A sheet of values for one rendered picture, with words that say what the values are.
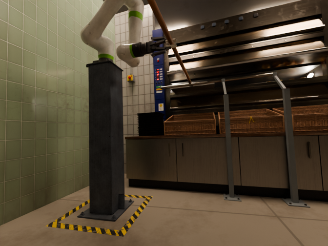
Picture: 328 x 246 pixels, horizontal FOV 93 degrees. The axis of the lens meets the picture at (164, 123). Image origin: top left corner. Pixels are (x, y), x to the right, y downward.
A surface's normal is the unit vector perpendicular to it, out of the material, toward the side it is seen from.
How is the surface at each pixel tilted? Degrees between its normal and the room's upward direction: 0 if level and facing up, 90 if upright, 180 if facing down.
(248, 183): 90
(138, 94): 90
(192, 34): 90
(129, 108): 90
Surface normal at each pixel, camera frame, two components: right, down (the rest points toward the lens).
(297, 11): -0.30, -0.04
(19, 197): 0.95, -0.05
